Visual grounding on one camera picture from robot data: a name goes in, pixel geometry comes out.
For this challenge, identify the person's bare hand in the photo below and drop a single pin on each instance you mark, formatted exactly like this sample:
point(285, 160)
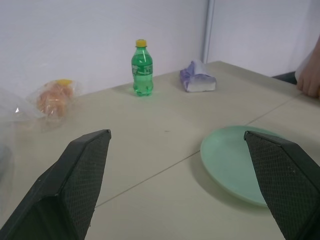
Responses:
point(310, 75)

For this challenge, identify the light green plate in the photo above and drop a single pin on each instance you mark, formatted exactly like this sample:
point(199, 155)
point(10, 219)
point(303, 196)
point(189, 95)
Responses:
point(230, 160)

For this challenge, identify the bagged orange bread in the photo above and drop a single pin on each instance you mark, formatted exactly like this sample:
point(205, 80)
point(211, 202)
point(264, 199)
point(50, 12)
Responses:
point(53, 98)

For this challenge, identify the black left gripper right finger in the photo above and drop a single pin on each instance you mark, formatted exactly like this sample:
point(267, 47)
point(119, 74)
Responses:
point(282, 182)

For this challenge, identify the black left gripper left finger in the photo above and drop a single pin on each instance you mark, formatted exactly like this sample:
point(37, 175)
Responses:
point(67, 185)

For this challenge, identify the purple white tissue pack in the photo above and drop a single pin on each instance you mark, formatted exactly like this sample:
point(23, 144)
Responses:
point(197, 78)

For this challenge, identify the green soda bottle yellow cap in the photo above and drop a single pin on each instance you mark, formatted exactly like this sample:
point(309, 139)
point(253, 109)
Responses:
point(142, 72)

